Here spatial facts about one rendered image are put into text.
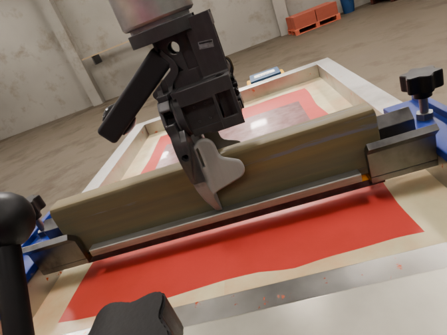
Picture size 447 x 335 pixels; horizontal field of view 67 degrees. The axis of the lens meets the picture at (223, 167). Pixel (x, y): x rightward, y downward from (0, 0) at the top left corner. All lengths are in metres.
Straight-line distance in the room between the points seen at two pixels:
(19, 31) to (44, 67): 1.06
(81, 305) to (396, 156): 0.40
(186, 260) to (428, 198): 0.28
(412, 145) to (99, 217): 0.37
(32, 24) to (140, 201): 10.82
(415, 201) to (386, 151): 0.06
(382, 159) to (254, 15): 9.53
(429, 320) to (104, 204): 0.36
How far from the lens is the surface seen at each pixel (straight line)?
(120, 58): 10.40
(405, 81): 0.47
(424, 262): 0.30
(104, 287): 0.47
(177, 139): 0.35
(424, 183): 0.45
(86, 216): 0.46
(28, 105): 11.84
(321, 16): 9.07
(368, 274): 0.30
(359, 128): 0.39
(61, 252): 0.50
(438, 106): 0.50
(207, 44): 0.35
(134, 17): 0.34
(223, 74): 0.34
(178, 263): 0.43
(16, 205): 0.18
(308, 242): 0.39
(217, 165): 0.37
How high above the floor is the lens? 1.20
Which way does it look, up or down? 24 degrees down
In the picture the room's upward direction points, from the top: 22 degrees counter-clockwise
